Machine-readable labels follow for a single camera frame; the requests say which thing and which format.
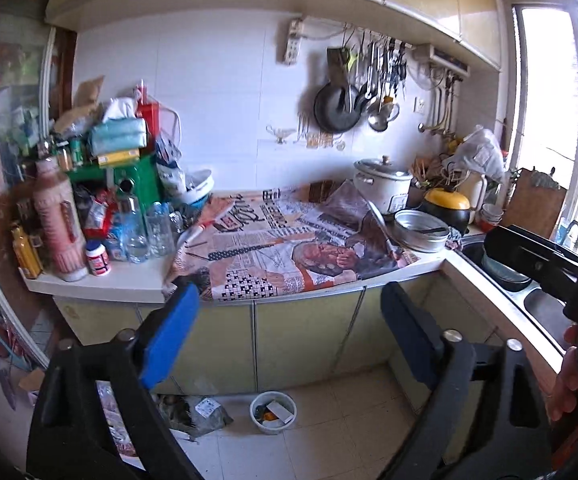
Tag yellow flat box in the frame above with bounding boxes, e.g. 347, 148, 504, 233
96, 150, 142, 167

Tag wooden cutting board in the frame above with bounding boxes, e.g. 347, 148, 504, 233
500, 167, 567, 241

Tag metal basin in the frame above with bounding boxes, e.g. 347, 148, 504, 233
393, 209, 452, 253

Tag blue bowl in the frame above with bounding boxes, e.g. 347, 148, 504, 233
482, 252, 532, 291

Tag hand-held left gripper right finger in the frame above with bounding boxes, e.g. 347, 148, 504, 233
376, 281, 555, 480

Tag white power strip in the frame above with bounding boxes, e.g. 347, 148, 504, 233
283, 18, 304, 66

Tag white wall appliance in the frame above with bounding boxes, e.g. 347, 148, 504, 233
414, 44, 471, 78

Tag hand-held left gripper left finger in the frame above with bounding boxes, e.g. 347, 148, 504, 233
26, 280, 205, 480

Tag steel sink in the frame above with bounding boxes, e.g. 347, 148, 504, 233
462, 240, 578, 356

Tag glass door cabinet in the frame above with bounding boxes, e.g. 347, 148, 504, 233
0, 10, 77, 271

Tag black frying pan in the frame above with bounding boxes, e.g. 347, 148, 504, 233
313, 82, 362, 135

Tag dark plastic bag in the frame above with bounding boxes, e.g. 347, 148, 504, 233
156, 394, 235, 443

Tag large pink bottle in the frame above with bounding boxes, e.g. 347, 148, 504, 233
33, 157, 90, 282

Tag white plastic bag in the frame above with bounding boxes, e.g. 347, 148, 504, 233
444, 127, 507, 183

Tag white box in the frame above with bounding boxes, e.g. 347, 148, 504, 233
264, 400, 292, 423

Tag window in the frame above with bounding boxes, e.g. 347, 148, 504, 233
502, 2, 578, 261

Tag yellow bottle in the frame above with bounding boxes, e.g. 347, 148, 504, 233
11, 225, 44, 281

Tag clear printed plastic bag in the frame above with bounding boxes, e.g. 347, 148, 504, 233
156, 135, 188, 196

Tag red white packet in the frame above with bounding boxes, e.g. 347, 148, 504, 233
86, 190, 120, 238

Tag small cardboard box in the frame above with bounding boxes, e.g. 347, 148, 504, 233
18, 367, 47, 393

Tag clear plastic bottle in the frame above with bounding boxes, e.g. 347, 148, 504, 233
126, 195, 150, 263
145, 201, 176, 259

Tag white rice cooker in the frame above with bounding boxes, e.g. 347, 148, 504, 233
353, 156, 414, 216

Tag white round container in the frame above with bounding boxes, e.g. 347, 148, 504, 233
184, 169, 215, 206

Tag yellow black pot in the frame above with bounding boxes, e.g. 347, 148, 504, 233
421, 187, 471, 233

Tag newspaper sheet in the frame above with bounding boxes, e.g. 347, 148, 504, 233
164, 180, 420, 303

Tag red plastic bag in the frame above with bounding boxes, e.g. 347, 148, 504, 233
136, 87, 162, 146

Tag row of hanging utensils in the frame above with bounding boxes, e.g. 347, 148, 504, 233
326, 27, 415, 116

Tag yellow lower cabinet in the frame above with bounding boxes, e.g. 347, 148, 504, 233
51, 265, 470, 396

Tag green box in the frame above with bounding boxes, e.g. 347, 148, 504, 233
66, 154, 162, 211

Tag white trash bin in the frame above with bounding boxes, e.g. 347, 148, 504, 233
249, 391, 298, 435

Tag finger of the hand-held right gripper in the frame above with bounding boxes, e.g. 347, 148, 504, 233
484, 225, 578, 301

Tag metal ladle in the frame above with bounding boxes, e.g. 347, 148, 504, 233
367, 40, 400, 132

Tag white jar blue lid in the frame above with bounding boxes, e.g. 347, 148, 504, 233
85, 240, 112, 277

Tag person's right hand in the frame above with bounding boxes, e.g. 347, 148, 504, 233
546, 324, 578, 422

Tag pale blue tissue pack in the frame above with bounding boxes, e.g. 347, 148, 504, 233
89, 117, 149, 156

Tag stack of small bowls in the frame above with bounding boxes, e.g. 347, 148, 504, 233
479, 202, 505, 233

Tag brown paper bag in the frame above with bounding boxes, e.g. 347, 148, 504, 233
71, 76, 106, 111

